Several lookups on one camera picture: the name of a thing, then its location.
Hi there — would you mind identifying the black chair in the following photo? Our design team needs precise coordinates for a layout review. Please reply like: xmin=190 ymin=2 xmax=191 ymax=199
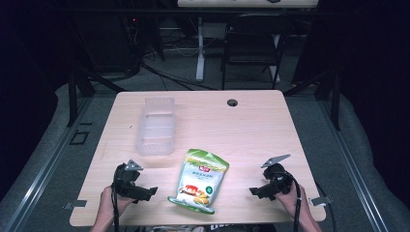
xmin=220 ymin=13 xmax=295 ymax=91

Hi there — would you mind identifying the grey metal table bracket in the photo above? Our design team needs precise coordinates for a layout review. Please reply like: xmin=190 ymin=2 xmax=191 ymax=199
xmin=308 ymin=195 xmax=333 ymax=207
xmin=63 ymin=199 xmax=88 ymax=211

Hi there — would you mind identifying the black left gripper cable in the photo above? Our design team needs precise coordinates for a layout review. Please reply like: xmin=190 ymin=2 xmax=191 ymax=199
xmin=110 ymin=188 xmax=121 ymax=232

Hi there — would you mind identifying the aluminium floor rail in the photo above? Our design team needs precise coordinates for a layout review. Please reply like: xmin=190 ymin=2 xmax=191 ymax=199
xmin=2 ymin=96 xmax=95 ymax=232
xmin=317 ymin=96 xmax=390 ymax=232

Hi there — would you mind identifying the clear plastic container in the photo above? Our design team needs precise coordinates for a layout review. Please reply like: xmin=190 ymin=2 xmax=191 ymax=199
xmin=134 ymin=97 xmax=177 ymax=158

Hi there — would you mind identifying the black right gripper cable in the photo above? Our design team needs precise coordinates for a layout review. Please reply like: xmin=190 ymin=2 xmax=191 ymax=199
xmin=279 ymin=171 xmax=304 ymax=232

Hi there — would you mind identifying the black floor cable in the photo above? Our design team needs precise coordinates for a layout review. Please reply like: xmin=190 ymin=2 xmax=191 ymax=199
xmin=140 ymin=63 xmax=218 ymax=92

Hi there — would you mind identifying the white desk leg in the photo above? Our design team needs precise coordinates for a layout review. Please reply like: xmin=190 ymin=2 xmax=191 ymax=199
xmin=194 ymin=16 xmax=206 ymax=83

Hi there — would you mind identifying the green and white snack bag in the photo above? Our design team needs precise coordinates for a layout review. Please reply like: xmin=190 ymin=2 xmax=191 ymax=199
xmin=166 ymin=148 xmax=230 ymax=216

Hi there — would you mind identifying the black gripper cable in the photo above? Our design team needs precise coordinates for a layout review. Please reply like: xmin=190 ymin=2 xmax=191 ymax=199
xmin=110 ymin=188 xmax=121 ymax=232
xmin=279 ymin=171 xmax=304 ymax=232

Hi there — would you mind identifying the person's right hand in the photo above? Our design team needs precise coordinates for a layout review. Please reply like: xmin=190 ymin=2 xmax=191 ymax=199
xmin=274 ymin=182 xmax=311 ymax=221

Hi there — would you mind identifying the person's left hand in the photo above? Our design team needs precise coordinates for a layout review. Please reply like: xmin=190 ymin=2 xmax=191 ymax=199
xmin=100 ymin=186 xmax=137 ymax=224

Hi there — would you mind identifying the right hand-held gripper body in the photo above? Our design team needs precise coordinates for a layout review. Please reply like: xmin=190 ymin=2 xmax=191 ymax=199
xmin=259 ymin=153 xmax=296 ymax=196

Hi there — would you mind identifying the black metal stand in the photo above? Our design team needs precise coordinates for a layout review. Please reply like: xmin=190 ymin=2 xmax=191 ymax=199
xmin=66 ymin=61 xmax=128 ymax=128
xmin=283 ymin=69 xmax=342 ymax=131

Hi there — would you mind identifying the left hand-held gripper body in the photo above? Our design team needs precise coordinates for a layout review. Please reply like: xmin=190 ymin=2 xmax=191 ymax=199
xmin=111 ymin=159 xmax=153 ymax=201

